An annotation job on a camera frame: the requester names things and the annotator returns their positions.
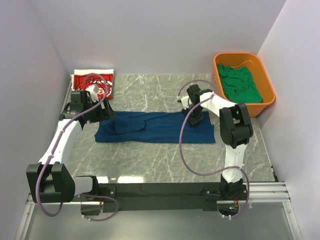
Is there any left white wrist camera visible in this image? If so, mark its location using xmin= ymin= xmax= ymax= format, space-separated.
xmin=85 ymin=84 xmax=100 ymax=102

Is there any folded red coca-cola t-shirt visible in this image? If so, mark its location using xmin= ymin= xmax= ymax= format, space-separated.
xmin=70 ymin=71 xmax=114 ymax=102

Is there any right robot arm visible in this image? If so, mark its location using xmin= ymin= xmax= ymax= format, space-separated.
xmin=177 ymin=84 xmax=254 ymax=200

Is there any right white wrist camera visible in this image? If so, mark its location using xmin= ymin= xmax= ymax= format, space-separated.
xmin=176 ymin=95 xmax=192 ymax=110

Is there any green t-shirt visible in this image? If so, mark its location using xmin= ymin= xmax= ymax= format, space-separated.
xmin=217 ymin=63 xmax=263 ymax=104

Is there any dark blue t-shirt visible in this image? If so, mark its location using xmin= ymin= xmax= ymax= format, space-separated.
xmin=94 ymin=111 xmax=216 ymax=144

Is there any orange plastic bin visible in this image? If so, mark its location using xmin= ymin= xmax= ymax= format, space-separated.
xmin=211 ymin=52 xmax=276 ymax=118

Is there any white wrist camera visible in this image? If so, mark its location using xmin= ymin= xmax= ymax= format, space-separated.
xmin=176 ymin=95 xmax=192 ymax=110
xmin=85 ymin=84 xmax=100 ymax=102

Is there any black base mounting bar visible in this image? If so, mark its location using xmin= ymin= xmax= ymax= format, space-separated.
xmin=69 ymin=182 xmax=250 ymax=214

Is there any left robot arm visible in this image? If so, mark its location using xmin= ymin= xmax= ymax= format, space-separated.
xmin=26 ymin=90 xmax=116 ymax=204

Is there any aluminium extrusion rail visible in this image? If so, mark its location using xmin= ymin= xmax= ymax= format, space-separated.
xmin=26 ymin=80 xmax=302 ymax=240

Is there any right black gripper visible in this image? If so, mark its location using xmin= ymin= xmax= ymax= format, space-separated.
xmin=182 ymin=104 xmax=205 ymax=130

